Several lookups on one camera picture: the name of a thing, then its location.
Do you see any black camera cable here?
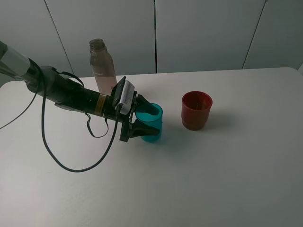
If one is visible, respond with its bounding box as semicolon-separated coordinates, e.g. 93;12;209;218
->
0;68;123;173

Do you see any red plastic cup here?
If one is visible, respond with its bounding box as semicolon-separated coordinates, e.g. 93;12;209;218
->
181;91;213;131

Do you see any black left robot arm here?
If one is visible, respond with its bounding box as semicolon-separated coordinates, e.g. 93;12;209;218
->
0;43;160;142

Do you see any clear plastic water bottle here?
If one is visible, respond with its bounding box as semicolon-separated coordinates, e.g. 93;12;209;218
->
89;39;117;95

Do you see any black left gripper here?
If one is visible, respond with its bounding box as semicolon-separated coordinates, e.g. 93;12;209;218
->
103;91;160;142

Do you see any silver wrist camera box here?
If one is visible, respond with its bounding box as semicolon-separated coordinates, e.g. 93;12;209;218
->
112;76;134;115

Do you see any teal translucent plastic cup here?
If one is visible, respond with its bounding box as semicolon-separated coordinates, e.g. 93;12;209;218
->
135;103;163;143

